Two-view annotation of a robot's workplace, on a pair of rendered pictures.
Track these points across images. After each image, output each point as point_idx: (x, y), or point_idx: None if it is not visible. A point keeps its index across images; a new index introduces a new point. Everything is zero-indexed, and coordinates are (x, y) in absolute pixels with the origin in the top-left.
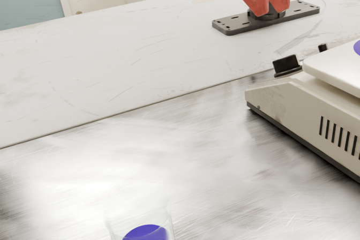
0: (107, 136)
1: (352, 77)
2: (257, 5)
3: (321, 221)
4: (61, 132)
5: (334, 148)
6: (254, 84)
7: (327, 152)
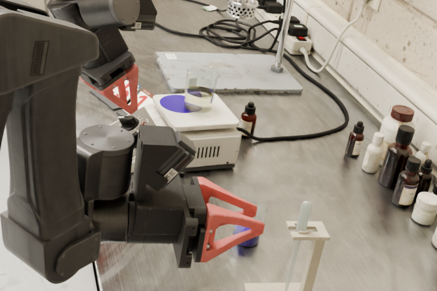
0: (122, 243)
1: (201, 122)
2: (132, 107)
3: (233, 187)
4: (99, 269)
5: (202, 160)
6: (134, 158)
7: (198, 165)
